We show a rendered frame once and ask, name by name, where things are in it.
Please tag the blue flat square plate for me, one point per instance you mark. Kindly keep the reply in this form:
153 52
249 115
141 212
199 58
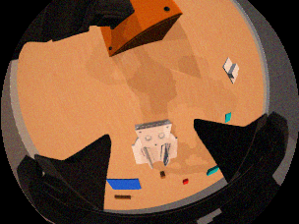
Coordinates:
124 184

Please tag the small teal square block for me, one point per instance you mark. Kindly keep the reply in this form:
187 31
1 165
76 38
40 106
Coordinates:
227 117

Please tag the teal rectangular block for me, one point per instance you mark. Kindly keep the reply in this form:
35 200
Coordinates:
211 170

